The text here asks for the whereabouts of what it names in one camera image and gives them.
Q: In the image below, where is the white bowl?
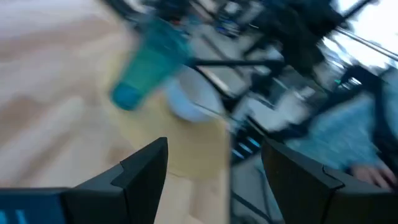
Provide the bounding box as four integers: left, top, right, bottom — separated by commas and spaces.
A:
161, 67, 226, 124

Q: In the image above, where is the teal plastic tumbler cup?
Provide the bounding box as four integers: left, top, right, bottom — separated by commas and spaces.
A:
110, 17, 193, 111

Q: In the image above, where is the black metal table frame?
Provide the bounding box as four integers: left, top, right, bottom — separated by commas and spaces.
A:
186, 57, 285, 69

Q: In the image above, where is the round woven straw placemat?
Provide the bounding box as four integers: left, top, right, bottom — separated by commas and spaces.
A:
101, 51, 233, 187

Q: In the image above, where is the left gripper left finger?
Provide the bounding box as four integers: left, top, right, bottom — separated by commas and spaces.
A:
0, 136, 169, 224

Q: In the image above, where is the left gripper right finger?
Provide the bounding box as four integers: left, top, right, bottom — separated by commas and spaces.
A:
262, 139, 398, 224

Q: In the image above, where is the person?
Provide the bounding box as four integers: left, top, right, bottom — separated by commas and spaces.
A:
284, 93, 398, 175

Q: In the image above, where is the person's hand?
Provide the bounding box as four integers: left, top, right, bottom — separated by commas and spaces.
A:
351, 164, 398, 191

